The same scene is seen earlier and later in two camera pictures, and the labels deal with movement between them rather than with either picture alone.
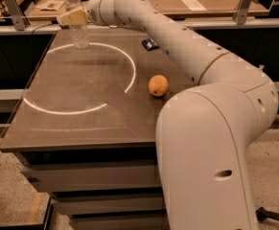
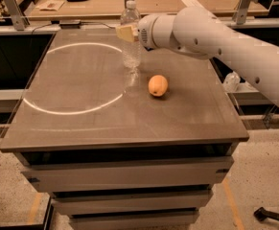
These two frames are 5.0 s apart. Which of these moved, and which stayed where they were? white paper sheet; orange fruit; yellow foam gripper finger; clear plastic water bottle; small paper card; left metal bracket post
Moved: clear plastic water bottle; yellow foam gripper finger
Stayed: small paper card; orange fruit; white paper sheet; left metal bracket post
